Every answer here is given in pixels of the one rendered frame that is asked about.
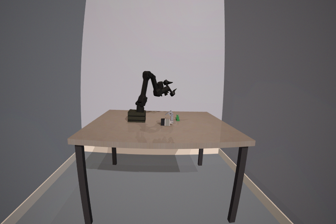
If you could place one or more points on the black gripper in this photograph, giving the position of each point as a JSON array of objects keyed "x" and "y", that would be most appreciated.
[{"x": 167, "y": 88}]

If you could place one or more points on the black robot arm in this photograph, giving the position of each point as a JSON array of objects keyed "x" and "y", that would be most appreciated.
[{"x": 158, "y": 90}]

